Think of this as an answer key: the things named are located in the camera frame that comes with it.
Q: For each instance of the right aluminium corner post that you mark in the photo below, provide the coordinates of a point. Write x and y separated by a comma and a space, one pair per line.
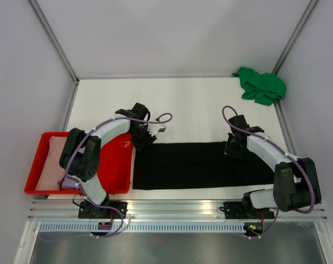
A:
306, 15

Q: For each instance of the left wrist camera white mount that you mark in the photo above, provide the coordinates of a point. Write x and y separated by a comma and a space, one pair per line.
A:
153, 129

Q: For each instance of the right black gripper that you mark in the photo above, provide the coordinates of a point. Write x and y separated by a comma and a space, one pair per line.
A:
228, 150

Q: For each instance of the slotted grey cable duct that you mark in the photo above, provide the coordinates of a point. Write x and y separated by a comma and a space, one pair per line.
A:
144, 227

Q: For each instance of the left aluminium corner post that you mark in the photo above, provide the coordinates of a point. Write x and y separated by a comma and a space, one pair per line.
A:
45, 24

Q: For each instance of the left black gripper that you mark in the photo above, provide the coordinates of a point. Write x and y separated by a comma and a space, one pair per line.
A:
148, 140

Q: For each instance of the black t shirt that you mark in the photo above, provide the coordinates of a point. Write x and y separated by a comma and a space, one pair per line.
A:
196, 166

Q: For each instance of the aluminium front rail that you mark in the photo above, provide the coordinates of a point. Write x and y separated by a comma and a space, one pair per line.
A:
138, 210

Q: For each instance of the red plastic bin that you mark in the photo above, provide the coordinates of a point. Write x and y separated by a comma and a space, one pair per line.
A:
114, 170

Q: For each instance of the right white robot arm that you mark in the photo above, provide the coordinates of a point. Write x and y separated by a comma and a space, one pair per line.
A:
296, 186

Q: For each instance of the aluminium corner post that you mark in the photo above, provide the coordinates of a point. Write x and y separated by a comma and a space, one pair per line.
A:
306, 15
45, 24

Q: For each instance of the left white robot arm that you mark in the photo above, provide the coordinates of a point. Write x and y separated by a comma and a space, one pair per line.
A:
81, 153

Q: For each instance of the lavender rolled t shirt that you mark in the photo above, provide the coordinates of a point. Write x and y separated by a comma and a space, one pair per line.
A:
69, 183

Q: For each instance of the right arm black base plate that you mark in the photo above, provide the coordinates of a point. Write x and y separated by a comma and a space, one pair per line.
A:
242, 210

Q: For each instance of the pink rolled t shirt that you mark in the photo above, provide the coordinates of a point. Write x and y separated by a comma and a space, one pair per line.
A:
52, 174

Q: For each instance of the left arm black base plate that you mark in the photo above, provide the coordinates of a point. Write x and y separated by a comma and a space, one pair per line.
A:
88, 211

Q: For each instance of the green crumpled t shirt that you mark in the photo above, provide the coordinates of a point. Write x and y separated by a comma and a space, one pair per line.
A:
263, 89

